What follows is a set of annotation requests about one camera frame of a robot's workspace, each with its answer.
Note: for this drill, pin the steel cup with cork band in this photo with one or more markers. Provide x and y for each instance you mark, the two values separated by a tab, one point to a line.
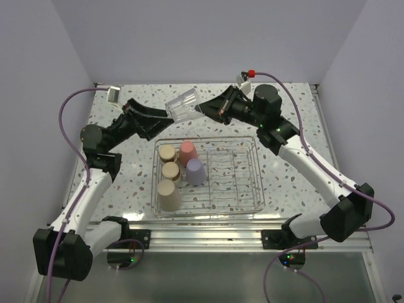
171	171

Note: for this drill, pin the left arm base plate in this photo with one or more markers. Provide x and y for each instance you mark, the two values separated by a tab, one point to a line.
136	239

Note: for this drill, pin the aluminium rail frame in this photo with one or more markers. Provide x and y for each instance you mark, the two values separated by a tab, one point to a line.
202	232

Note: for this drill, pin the wire dish rack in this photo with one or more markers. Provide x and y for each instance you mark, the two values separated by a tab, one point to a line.
233	182

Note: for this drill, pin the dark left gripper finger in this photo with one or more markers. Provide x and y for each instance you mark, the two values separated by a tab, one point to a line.
137	108
150	127

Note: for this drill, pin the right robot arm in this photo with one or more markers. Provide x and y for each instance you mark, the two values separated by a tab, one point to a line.
350	205

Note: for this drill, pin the purple plastic cup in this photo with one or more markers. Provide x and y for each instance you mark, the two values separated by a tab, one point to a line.
195	172

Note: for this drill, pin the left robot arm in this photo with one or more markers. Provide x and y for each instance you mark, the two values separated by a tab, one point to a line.
65	249

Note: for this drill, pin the coral red plastic cup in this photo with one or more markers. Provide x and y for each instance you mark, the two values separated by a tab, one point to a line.
187	152

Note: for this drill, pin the tall beige cup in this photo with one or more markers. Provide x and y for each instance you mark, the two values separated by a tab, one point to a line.
169	196

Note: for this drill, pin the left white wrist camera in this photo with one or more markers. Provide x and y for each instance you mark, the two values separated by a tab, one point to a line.
113	94

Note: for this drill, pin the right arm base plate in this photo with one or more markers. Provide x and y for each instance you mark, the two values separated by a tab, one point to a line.
279	240

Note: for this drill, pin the large clear glass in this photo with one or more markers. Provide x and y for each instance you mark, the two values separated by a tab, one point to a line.
185	107

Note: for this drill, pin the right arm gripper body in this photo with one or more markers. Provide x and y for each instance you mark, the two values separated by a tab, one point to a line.
241	109

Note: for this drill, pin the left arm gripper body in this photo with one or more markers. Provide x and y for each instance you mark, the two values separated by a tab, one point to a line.
122	128

